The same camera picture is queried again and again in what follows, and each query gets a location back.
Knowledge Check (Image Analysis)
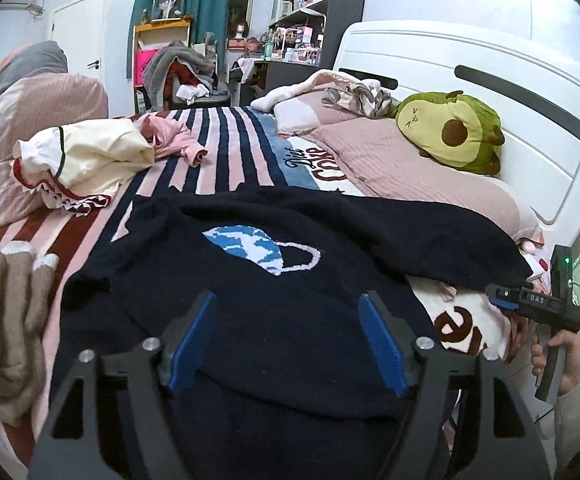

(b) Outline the pink bag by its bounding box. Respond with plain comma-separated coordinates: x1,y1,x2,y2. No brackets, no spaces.
135,49,159,86

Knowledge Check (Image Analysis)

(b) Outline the large pink pillow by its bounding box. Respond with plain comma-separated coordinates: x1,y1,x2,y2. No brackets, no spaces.
310,120,538,242

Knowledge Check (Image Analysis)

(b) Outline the cream dress with red trim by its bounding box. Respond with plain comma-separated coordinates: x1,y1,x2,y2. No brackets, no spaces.
12,120,156,214

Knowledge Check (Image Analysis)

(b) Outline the navy sweater with mask print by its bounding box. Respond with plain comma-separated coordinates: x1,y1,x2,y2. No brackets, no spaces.
50,185,533,480

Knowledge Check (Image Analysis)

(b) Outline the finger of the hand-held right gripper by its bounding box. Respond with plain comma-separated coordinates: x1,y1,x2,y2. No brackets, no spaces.
485,283,521,314

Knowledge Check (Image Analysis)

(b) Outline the person's right hand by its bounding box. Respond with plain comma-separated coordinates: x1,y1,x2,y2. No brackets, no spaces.
530,327,580,396

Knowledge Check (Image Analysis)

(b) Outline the pink garment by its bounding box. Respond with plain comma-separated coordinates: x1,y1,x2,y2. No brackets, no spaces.
140,114,209,168

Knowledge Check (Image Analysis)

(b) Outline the beige fleece garment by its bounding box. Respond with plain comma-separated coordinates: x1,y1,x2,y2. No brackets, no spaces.
0,240,61,428

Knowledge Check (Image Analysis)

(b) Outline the white fleece blanket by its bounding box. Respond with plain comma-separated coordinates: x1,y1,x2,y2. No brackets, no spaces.
250,69,366,113

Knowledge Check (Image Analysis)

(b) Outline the grey clothes pile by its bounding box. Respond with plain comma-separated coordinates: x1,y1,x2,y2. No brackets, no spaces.
142,40,218,111

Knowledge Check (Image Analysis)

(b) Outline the pink and grey folded quilt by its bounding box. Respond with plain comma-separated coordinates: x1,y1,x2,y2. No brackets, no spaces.
0,40,110,231

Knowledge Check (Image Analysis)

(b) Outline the white door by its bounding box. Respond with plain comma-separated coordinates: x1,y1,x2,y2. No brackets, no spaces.
50,0,108,86

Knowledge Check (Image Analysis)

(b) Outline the dark bookshelf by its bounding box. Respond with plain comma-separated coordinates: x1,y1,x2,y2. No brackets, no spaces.
269,0,371,66

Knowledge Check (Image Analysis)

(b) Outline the patterned crumpled cloth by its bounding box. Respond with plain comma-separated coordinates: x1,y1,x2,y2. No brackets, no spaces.
322,80,401,120

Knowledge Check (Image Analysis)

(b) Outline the glass display case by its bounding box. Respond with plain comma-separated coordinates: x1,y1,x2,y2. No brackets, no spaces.
150,0,189,23

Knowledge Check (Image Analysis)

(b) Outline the striped printed blanket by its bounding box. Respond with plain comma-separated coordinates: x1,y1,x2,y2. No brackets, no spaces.
0,105,516,480

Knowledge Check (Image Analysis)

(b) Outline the small pink pillow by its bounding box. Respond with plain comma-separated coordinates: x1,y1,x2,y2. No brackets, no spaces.
272,91,366,136

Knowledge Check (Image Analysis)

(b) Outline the white headboard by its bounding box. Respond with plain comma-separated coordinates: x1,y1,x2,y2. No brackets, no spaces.
332,20,580,241

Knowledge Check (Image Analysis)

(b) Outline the avocado plush toy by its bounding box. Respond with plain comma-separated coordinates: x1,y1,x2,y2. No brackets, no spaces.
395,91,505,176

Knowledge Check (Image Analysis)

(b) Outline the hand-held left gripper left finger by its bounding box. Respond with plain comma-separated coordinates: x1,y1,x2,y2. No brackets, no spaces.
27,290,218,480

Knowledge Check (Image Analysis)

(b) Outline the white air conditioner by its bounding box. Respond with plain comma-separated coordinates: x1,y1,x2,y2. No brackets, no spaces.
0,0,47,19

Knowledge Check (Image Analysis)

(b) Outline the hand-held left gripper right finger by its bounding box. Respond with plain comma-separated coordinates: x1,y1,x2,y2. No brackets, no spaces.
357,290,553,480

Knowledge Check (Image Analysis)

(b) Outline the pink plush toy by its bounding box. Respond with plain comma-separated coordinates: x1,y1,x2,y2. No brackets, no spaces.
517,237,547,281

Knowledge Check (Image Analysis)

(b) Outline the black chair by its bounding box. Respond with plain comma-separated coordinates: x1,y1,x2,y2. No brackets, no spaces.
167,57,232,109

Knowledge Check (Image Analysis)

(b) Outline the yellow shelf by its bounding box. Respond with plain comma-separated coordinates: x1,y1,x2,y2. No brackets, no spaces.
132,16,193,116

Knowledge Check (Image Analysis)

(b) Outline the dark desk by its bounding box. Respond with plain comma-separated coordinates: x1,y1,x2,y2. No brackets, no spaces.
227,57,322,107

